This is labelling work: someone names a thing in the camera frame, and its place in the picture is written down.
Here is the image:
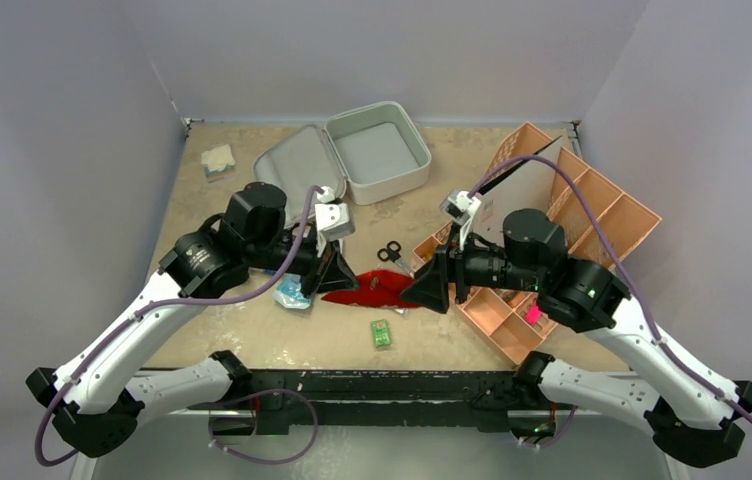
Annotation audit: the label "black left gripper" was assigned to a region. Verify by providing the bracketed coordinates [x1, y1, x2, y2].
[246, 229, 360, 298]

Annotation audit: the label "white sponge pad stack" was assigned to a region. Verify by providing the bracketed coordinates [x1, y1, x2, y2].
[200, 144, 236, 183]

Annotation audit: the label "red fabric pouch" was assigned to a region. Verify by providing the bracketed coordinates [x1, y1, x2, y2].
[321, 269, 420, 309]

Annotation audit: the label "small green box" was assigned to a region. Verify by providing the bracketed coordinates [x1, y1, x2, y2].
[370, 319, 393, 349]

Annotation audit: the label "black handled scissors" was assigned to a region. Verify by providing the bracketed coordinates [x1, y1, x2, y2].
[377, 240, 414, 276]

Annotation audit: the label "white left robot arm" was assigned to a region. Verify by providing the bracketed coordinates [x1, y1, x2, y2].
[26, 182, 359, 458]

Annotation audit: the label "grey open medicine case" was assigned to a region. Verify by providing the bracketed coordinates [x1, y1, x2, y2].
[253, 101, 432, 227]

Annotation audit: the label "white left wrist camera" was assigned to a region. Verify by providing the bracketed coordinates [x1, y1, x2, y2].
[314, 186, 356, 256]

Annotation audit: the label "peach plastic desk organizer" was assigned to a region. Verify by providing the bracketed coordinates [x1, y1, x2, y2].
[401, 124, 660, 364]

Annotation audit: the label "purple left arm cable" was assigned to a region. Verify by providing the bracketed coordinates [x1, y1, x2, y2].
[34, 185, 324, 467]

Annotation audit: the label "pink sticky note block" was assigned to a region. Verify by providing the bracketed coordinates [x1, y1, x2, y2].
[524, 304, 542, 325]

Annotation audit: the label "blue clear wipes packet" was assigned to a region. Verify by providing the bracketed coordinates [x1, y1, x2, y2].
[272, 274, 312, 310]

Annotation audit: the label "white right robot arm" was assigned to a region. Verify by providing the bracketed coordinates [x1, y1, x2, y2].
[442, 208, 752, 468]

